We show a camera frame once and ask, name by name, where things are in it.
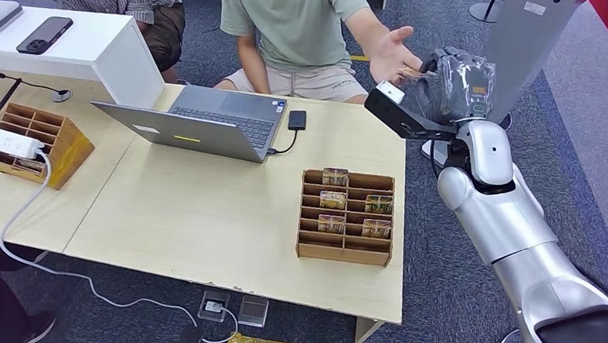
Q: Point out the person's left hand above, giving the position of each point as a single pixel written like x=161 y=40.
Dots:
x=389 y=56

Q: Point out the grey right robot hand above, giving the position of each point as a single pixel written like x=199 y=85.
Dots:
x=455 y=87

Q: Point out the gold hotel card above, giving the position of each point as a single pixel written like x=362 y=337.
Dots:
x=376 y=229
x=378 y=204
x=333 y=200
x=409 y=72
x=335 y=177
x=331 y=224

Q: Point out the person's left forearm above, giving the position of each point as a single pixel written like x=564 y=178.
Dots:
x=367 y=29

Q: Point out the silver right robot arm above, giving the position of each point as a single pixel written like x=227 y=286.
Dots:
x=504 y=217

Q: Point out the person's right forearm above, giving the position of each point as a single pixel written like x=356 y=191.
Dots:
x=254 y=63

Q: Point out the wooden card holder with cards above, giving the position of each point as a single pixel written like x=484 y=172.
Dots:
x=339 y=251

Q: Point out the silver kiosk stand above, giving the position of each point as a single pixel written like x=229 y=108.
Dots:
x=531 y=33

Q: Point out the black external drive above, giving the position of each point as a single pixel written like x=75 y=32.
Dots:
x=296 y=120

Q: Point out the grey open laptop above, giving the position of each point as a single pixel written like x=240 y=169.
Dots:
x=198 y=134

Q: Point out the wooden table leg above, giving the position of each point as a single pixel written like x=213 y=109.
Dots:
x=367 y=329

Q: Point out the grey floor socket lid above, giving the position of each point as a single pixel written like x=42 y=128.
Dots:
x=253 y=311

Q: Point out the white counter shelf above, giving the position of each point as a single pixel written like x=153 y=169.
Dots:
x=95 y=51

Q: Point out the floor socket box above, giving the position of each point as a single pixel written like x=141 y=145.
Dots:
x=213 y=306

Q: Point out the round grey desk grommet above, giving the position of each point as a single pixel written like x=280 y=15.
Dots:
x=61 y=95

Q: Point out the black smartphone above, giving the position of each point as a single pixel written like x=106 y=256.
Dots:
x=44 y=35

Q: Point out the white power strip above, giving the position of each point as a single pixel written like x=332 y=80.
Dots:
x=0 y=140

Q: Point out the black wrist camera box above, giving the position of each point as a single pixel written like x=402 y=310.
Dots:
x=397 y=114

